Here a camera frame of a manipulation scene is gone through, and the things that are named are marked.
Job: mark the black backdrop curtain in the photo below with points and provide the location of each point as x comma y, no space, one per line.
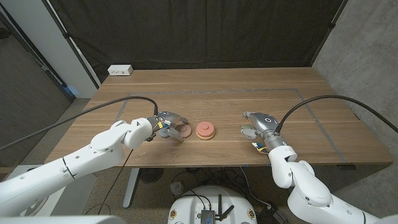
199,31

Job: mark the white power strip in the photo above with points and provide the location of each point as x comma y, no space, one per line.
120,70

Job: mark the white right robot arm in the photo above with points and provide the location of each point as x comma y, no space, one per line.
308,189

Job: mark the white sneaker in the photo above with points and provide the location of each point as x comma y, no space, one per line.
38,207

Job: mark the white table leg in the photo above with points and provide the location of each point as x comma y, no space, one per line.
130,186

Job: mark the black power adapter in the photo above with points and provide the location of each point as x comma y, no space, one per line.
272,214

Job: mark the black backdrop stand pole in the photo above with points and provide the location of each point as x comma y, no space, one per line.
71,43
331,26

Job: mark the white robot torso edge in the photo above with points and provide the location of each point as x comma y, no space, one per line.
62,220

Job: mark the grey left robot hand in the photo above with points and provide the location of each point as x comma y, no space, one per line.
168,117

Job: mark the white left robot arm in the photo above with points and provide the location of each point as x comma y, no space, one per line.
77,165

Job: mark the black round floor object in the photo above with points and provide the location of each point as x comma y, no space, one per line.
150,174

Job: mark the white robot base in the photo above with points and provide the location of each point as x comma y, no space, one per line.
189,205

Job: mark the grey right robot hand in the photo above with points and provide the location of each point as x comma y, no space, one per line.
264,123

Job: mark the grey round floor object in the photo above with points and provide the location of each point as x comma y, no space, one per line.
177,188

